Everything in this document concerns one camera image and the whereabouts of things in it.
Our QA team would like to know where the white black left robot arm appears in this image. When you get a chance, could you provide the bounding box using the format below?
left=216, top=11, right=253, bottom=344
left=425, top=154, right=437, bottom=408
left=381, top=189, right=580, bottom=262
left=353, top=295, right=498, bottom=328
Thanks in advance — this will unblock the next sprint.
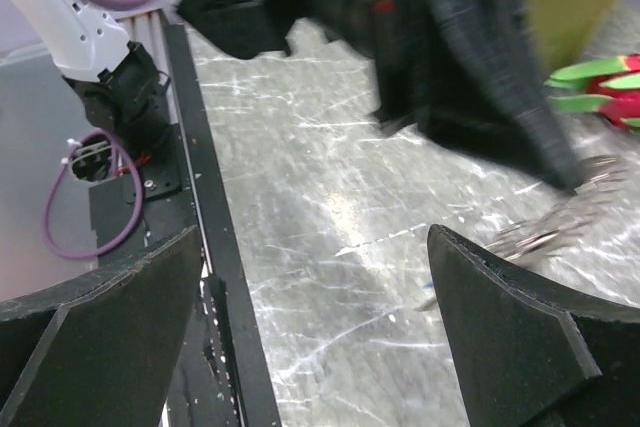
left=11, top=0, right=586, bottom=193

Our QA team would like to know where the olive green plastic bin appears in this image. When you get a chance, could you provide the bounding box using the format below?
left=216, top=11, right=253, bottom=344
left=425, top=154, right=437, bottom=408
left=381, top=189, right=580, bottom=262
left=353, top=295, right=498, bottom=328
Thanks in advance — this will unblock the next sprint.
left=514, top=0, right=640, bottom=76

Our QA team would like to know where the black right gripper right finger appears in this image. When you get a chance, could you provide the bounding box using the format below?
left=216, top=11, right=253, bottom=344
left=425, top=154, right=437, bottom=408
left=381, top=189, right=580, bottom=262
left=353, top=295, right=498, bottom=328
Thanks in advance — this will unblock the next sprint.
left=427, top=225, right=639, bottom=426

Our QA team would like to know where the red dragon fruit toy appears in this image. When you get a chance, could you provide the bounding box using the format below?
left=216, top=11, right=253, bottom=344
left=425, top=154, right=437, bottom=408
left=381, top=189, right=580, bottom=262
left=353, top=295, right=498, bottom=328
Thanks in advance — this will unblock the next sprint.
left=545, top=53, right=639, bottom=134

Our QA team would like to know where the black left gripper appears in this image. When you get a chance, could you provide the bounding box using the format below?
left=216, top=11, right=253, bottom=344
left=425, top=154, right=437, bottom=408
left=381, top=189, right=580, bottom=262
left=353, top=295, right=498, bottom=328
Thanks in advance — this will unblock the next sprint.
left=177, top=0, right=583, bottom=192

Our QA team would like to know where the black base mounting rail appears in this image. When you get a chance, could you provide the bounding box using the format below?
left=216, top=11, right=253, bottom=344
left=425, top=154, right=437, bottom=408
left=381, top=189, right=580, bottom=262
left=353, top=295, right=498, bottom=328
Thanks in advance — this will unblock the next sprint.
left=89, top=21, right=281, bottom=427

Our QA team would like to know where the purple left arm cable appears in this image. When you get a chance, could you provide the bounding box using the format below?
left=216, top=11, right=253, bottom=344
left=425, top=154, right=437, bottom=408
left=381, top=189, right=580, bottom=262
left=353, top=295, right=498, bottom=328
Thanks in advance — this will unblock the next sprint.
left=29, top=0, right=186, bottom=261

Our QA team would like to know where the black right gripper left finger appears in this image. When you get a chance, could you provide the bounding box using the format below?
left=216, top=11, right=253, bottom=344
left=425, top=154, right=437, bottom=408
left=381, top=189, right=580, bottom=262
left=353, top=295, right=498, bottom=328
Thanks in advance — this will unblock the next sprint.
left=1, top=226, right=202, bottom=426

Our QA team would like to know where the round metal key ring plate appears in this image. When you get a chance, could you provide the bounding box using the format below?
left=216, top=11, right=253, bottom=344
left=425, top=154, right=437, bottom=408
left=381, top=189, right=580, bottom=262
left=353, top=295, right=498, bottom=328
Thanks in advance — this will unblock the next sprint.
left=486, top=155, right=628, bottom=267

